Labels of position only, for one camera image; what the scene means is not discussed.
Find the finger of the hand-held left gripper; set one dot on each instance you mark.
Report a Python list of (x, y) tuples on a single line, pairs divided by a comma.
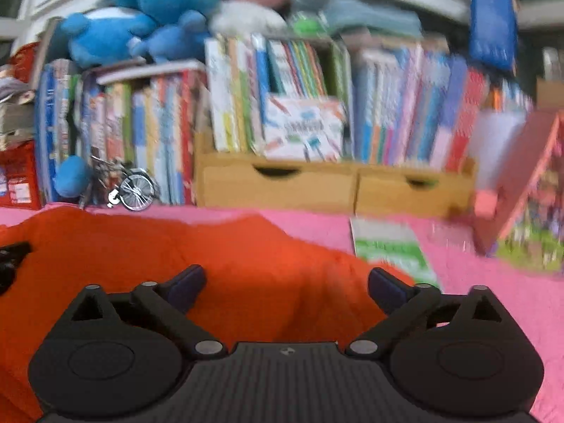
[(12, 255)]

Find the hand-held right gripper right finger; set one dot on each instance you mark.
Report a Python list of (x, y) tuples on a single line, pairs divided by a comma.
[(385, 288)]

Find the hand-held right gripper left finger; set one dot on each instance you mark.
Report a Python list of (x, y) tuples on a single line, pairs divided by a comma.
[(187, 286)]

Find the orange puffer jacket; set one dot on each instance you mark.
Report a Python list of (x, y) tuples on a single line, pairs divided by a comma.
[(220, 251)]

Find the green white booklet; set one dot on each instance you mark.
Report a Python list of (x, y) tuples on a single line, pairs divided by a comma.
[(387, 246)]

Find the red plastic crate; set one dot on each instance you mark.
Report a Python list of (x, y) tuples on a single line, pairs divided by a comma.
[(20, 176)]

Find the pink printed blanket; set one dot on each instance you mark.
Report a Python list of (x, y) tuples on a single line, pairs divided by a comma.
[(317, 229)]

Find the blue round plush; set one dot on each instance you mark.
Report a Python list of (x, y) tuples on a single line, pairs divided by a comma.
[(72, 178)]

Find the miniature bicycle model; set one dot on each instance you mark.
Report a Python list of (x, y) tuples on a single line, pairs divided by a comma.
[(134, 189)]

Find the wooden desk organizer with drawers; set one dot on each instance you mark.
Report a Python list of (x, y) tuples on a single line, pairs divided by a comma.
[(308, 185)]

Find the stack of paper booklets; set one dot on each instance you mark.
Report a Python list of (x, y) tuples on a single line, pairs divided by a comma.
[(15, 114)]

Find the row of children's storybooks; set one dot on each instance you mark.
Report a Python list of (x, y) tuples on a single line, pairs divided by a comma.
[(145, 141)]

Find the pink cardboard dollhouse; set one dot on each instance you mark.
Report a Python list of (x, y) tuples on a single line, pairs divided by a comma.
[(520, 176)]

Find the row of slim paperback books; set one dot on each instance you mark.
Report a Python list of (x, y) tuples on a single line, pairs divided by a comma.
[(396, 110)]

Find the white cylinder container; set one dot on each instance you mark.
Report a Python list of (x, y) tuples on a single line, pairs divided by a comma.
[(498, 141)]

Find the red plastic basket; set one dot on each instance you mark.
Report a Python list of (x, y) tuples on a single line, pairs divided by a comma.
[(26, 61)]

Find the teal folded cloth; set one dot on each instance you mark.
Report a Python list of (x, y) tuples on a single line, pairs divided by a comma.
[(374, 20)]

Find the white plush toy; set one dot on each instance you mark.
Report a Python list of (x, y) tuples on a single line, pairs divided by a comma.
[(246, 17)]

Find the blue hardcover book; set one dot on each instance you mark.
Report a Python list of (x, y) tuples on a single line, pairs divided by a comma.
[(491, 26)]

